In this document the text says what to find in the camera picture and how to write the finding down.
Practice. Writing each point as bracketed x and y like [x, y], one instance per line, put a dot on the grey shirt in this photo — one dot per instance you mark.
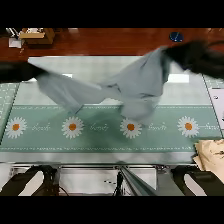
[140, 83]

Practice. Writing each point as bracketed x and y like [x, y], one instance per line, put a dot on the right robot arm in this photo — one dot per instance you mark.
[196, 57]

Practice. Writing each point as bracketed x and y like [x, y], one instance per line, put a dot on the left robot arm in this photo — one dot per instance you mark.
[17, 71]

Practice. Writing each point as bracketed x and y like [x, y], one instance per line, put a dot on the blue round object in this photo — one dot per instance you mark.
[175, 36]

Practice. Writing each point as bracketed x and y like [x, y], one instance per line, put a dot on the brown box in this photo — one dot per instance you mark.
[37, 35]

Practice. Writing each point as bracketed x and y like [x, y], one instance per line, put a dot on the beige garment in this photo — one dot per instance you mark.
[212, 154]

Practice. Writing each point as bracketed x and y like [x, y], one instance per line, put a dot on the silver frame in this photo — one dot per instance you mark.
[133, 181]

